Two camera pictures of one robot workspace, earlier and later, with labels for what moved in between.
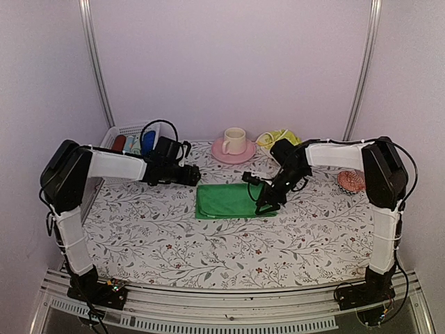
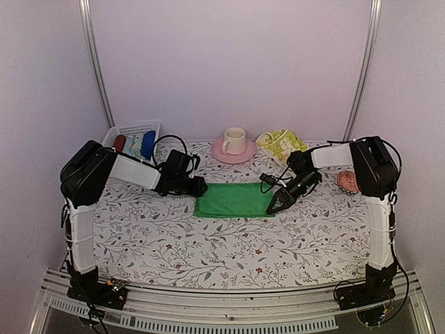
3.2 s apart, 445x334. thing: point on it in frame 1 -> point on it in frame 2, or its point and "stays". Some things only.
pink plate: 217,150 stays
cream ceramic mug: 235,140 stays
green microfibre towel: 226,200 stays
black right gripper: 269,195 -> 286,200
